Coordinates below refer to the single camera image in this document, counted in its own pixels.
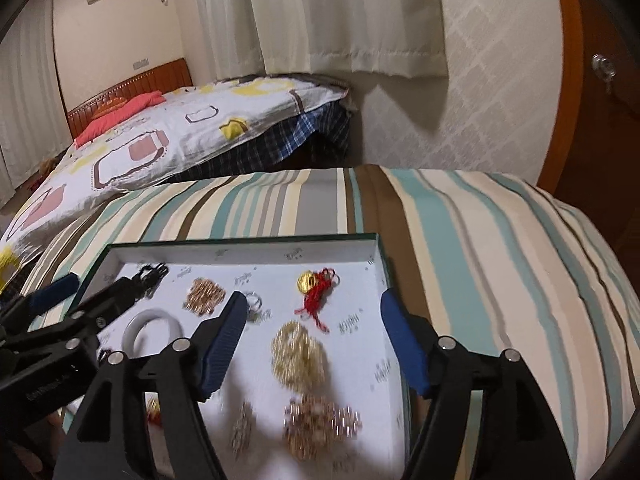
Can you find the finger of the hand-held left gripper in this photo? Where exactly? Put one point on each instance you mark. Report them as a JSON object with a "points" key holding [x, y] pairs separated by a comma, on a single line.
{"points": [[55, 290], [110, 301]]}

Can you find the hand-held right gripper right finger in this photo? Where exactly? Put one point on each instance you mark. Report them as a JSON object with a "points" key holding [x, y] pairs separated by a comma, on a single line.
{"points": [[400, 340]]}

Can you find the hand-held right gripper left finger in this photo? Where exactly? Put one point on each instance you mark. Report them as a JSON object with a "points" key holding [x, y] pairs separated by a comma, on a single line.
{"points": [[225, 342]]}

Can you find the white jade bangle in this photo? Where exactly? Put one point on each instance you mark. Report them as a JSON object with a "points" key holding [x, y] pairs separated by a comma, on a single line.
{"points": [[150, 316]]}

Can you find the black clasp charm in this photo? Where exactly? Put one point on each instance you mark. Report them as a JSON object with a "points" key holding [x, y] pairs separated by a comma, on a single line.
{"points": [[152, 276]]}

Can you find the white box with green rim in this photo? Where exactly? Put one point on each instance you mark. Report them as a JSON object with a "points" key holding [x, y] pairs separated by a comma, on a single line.
{"points": [[350, 360]]}

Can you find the silver gold brooch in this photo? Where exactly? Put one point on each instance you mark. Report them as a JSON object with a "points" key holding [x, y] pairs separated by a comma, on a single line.
{"points": [[241, 425]]}

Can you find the red and gold charm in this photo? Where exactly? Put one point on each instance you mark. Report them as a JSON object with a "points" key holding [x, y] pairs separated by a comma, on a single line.
{"points": [[153, 407]]}

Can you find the gold coin with red knot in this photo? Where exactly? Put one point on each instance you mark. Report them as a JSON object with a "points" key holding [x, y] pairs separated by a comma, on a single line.
{"points": [[307, 282]]}

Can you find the striped bed sheet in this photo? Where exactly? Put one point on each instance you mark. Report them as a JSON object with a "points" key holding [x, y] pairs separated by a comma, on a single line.
{"points": [[490, 240]]}

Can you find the bed with patterned quilt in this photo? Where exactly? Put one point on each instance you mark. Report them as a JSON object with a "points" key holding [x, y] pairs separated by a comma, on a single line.
{"points": [[165, 130]]}

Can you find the narrow white curtain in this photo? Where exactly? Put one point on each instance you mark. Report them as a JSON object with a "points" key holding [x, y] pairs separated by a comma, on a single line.
{"points": [[30, 110]]}

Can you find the red pillow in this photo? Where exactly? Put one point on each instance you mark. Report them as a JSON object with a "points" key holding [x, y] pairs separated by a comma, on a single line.
{"points": [[125, 110]]}

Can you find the blue plaid bed sheet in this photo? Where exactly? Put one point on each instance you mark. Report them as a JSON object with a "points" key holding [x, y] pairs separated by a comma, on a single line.
{"points": [[280, 145]]}

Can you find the wooden headboard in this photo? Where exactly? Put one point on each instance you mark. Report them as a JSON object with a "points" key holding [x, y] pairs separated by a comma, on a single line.
{"points": [[145, 82]]}

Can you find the brown wooden door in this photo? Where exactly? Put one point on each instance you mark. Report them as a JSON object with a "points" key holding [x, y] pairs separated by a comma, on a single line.
{"points": [[612, 150]]}

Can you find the wide white curtain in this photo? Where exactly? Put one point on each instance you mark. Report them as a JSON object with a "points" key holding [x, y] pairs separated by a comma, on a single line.
{"points": [[325, 10]]}

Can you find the metal door lock with key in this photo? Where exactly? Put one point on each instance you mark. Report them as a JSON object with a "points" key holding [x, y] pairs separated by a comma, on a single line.
{"points": [[601, 64]]}

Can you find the wall socket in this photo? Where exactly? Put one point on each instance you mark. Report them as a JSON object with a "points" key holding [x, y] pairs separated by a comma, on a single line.
{"points": [[142, 63]]}

